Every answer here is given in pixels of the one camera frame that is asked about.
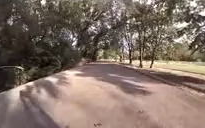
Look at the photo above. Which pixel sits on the reddish dirt path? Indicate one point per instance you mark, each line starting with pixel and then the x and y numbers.
pixel 103 96

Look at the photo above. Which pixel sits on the row of trees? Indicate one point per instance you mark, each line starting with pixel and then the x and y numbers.
pixel 146 36

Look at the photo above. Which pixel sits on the dense wood with bushes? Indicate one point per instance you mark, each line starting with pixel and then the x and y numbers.
pixel 33 40

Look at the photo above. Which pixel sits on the grass field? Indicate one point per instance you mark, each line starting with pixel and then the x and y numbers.
pixel 190 67

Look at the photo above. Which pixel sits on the leaf-strewn dirt verge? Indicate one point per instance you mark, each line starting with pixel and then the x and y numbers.
pixel 193 83

